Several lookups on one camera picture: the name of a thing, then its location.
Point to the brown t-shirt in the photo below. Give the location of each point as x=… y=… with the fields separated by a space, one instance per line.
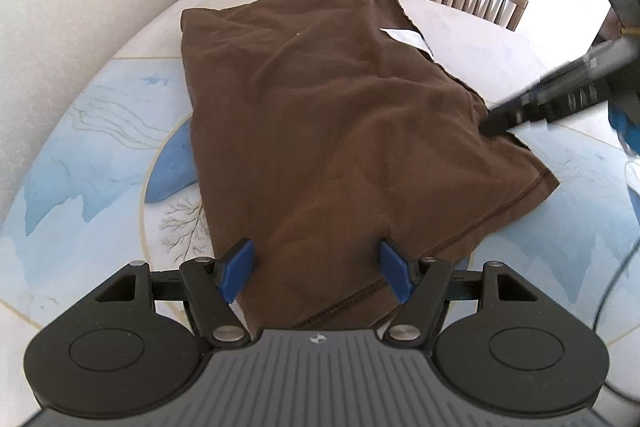
x=325 y=132

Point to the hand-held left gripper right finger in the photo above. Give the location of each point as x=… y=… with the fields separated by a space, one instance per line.
x=395 y=269

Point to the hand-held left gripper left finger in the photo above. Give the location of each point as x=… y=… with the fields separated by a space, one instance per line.
x=237 y=269

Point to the printed tablecloth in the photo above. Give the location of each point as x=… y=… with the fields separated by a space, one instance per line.
x=100 y=157

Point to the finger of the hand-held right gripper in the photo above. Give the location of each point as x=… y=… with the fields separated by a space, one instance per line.
x=502 y=121

